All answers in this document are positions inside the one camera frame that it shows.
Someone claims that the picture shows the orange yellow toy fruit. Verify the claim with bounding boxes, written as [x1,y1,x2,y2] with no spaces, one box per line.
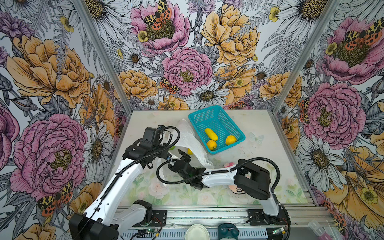
[206,140,217,151]

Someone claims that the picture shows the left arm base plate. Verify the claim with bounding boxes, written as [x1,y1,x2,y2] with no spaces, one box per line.
[139,210,168,227]

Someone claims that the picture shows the teal plastic basket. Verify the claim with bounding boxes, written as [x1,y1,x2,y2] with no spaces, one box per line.
[188,106,246,155]

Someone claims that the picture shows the yellow toy lemon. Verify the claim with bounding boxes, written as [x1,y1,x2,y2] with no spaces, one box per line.
[226,135,237,146]

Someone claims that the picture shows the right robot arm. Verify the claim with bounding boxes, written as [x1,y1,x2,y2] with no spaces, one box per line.
[157,151,291,227]

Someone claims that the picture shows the white round lid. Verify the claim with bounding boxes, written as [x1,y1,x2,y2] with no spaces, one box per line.
[185,224,210,240]

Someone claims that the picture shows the clear plastic box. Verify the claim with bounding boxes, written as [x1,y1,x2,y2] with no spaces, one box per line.
[308,221,333,240]

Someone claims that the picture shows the small yellow toy banana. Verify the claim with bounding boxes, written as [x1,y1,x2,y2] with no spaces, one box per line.
[205,128,219,141]

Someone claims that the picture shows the white plastic bag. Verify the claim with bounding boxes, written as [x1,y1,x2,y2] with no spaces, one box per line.
[154,119,215,188]

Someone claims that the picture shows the dark green round container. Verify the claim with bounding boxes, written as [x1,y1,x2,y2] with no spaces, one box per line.
[218,223,240,240]

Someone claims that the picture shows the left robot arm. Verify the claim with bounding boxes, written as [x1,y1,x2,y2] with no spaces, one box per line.
[69,125,181,240]

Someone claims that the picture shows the pink plush doll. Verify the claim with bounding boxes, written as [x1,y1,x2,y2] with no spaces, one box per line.
[224,162,246,195]

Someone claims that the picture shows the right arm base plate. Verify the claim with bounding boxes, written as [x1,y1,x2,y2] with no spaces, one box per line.
[247,209,291,226]

